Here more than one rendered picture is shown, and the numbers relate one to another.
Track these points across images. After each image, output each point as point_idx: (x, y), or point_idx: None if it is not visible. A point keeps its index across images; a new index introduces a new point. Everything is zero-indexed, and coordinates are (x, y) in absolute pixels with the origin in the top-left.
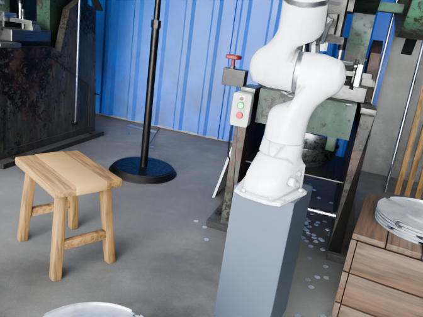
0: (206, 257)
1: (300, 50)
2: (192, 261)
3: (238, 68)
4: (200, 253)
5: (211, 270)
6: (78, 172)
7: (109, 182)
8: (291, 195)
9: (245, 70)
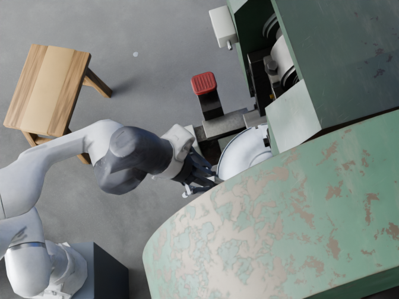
0: (154, 216)
1: (18, 243)
2: (138, 210)
3: (215, 94)
4: (157, 207)
5: (139, 233)
6: (44, 102)
7: (49, 133)
8: (46, 295)
9: (208, 108)
